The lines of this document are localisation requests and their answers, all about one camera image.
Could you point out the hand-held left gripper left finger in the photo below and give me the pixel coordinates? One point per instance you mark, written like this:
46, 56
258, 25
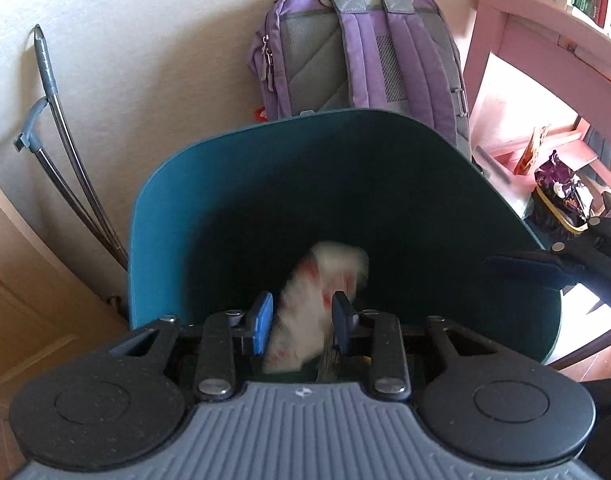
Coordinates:
263, 321

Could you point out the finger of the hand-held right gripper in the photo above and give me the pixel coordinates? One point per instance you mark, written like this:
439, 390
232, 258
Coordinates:
608, 232
525, 266

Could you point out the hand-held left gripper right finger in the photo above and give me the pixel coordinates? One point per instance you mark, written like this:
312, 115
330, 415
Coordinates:
342, 316

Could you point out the teal plastic bin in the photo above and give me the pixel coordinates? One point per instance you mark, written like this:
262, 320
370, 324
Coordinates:
210, 200

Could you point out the dark basket with yellow rim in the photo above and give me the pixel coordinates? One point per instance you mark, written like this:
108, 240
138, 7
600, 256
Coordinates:
545, 215

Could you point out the crumpled purple wrapper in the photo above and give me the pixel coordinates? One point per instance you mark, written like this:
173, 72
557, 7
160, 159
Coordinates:
553, 175

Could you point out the orange packet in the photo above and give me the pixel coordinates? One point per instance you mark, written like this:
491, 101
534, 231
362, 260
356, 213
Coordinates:
528, 155

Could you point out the pink desk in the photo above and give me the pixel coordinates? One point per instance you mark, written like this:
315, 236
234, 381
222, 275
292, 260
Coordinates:
490, 35

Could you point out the wooden door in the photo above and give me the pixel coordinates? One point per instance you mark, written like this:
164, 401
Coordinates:
25, 285

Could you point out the purple grey backpack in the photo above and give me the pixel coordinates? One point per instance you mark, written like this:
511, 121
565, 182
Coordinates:
365, 60

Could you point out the long grey-grip metal pole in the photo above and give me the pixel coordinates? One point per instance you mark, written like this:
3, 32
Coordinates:
45, 55

